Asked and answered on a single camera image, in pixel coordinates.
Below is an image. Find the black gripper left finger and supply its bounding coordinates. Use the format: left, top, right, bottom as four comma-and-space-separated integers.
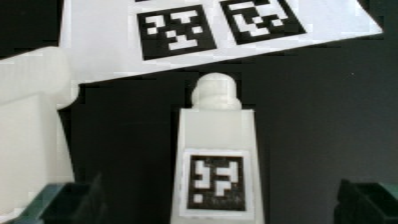
16, 176, 106, 224

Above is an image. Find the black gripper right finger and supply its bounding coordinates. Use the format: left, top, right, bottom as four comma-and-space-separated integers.
334, 179, 398, 224

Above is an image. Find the white chair leg block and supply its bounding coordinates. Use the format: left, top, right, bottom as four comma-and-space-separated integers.
170, 73, 264, 224

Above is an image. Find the white chair backrest part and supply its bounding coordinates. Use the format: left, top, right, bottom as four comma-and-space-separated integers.
0, 47, 78, 215

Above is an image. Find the white sheet with tags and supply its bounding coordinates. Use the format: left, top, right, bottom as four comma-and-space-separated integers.
60, 0, 382, 83

